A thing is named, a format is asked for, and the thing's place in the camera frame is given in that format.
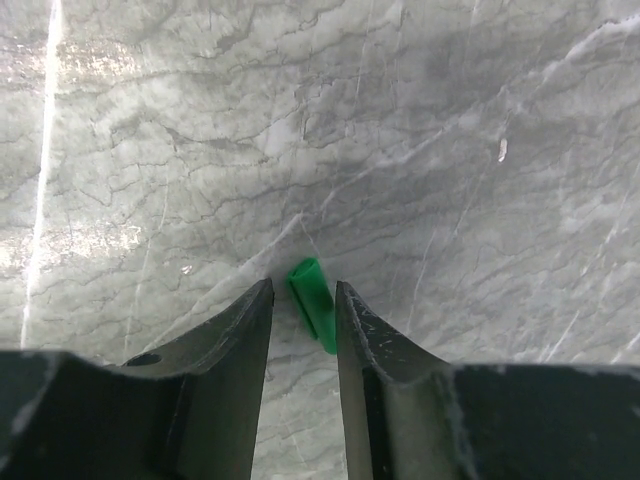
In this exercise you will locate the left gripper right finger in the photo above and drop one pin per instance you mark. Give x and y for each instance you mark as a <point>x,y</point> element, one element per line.
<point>407,414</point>

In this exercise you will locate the green marker cap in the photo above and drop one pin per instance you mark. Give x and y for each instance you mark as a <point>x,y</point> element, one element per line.
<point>310,292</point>

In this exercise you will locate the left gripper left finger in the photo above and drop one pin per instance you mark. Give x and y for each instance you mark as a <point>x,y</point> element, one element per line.
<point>188,409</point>

